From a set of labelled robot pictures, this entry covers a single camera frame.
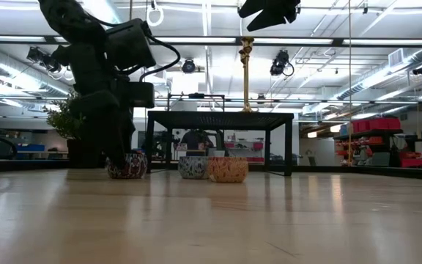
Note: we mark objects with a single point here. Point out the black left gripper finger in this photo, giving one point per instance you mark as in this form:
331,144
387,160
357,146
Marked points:
129,132
108,139

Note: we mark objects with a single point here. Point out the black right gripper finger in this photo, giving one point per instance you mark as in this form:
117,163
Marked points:
256,6
273,18

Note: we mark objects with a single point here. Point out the red patterned candle tin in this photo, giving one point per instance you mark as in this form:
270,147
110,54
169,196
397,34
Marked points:
136,166

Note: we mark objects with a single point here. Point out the gold candlestick holder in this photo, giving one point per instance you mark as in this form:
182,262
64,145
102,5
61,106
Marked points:
247,43

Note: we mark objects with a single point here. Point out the blue grey patterned candle tin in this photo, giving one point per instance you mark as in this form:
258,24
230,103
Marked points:
192,168

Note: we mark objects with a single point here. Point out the orange patterned candle tin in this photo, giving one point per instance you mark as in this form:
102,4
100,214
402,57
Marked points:
228,169

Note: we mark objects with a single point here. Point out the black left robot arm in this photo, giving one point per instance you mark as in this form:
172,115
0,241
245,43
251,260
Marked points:
68,18

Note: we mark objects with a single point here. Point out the green potted plant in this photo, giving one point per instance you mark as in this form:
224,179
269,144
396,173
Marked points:
62,122

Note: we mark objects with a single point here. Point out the person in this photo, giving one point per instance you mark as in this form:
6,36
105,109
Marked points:
196,141

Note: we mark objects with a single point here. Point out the blue storage bins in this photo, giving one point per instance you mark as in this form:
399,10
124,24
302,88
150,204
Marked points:
31,147

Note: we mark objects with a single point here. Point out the round black ceiling fixture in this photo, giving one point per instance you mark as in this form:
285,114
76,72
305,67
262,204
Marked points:
188,66

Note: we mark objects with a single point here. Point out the black perforated metal shelf riser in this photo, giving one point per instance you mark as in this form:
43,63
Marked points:
218,121

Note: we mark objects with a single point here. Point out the white air vent grille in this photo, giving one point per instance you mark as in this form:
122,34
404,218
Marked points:
396,57

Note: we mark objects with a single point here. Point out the shelf with red bins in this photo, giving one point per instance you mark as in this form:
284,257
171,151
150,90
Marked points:
376,124

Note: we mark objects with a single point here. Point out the silver ventilation duct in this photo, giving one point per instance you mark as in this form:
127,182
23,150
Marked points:
13,75
416,56

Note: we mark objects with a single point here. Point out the black ceiling camera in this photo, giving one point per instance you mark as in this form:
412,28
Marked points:
421,69

